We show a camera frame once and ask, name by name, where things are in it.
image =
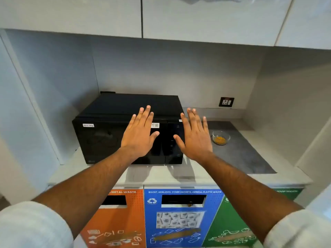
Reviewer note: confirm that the person's right hand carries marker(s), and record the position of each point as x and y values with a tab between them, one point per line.
196	144

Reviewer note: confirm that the person's left hand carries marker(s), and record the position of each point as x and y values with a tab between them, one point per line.
138	142

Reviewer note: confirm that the person's right thumb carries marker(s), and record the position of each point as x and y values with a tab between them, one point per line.
179	141

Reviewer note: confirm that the person's right middle finger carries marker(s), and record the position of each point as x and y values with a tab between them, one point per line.
191	119

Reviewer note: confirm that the person's left thumb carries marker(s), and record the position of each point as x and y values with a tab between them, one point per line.
154	136

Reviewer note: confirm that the person's left little finger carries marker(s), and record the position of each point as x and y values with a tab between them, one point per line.
131	122

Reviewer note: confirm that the person's right little finger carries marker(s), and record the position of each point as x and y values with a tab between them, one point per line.
205	125

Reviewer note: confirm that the person's left middle finger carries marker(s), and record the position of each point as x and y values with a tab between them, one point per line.
145	116

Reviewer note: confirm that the person's left forearm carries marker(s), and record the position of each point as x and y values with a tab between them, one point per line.
82	188

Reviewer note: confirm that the person's right forearm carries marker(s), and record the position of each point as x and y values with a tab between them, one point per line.
248	196

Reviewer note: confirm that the glass bowl with yellow food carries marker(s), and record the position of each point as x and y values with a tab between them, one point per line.
221	138

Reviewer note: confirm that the black microwave oven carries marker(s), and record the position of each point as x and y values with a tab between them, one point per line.
108	131

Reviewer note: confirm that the grey countertop mat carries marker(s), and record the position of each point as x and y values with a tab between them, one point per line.
240	149

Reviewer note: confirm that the blue waste bin panel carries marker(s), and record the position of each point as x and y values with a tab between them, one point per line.
178	219

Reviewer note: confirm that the orange waste bin panel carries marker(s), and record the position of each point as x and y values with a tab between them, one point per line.
121	219

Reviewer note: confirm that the white overhead cabinet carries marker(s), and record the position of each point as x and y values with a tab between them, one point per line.
165	18

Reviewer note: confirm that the green waste bin panel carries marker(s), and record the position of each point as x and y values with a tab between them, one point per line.
232	229

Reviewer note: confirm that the person's white right sleeve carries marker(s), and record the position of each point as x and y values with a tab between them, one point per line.
300	229

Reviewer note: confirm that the person's white sleeve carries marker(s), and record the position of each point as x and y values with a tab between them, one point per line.
31	226
300	229

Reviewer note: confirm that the person's white left sleeve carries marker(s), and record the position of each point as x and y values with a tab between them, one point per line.
31	226

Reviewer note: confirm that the black wall power socket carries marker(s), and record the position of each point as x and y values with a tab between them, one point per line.
226	102

